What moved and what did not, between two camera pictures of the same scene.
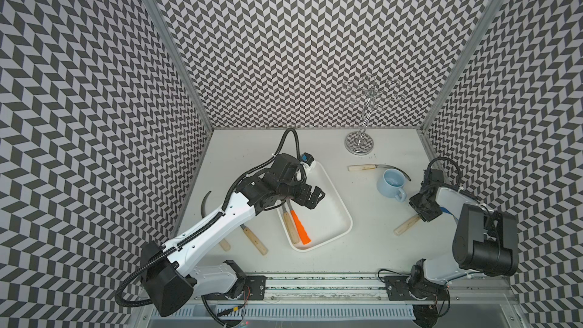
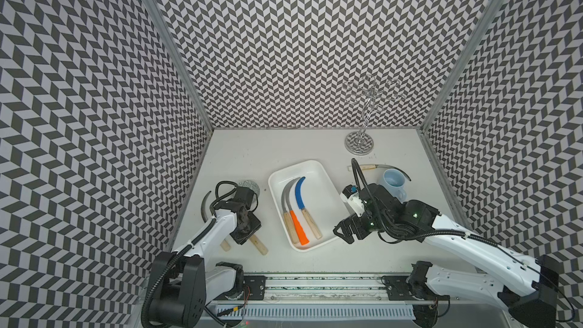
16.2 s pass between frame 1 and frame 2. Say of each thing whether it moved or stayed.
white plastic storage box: stayed
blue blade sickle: moved
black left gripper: moved
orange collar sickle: stayed
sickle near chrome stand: stayed
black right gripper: moved
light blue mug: stayed
